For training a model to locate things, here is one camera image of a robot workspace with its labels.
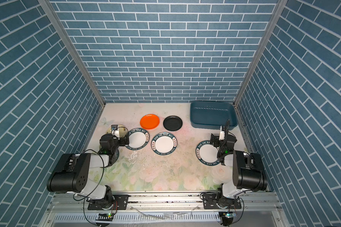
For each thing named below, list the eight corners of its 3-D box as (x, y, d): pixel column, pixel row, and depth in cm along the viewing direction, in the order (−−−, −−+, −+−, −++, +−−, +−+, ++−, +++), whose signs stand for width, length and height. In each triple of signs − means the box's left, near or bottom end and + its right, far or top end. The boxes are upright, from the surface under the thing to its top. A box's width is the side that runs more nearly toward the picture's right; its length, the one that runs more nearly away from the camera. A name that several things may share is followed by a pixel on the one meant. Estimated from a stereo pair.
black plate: (162, 131, 105) (162, 129, 104) (163, 117, 114) (163, 115, 112) (182, 131, 105) (182, 129, 104) (182, 117, 114) (182, 115, 113)
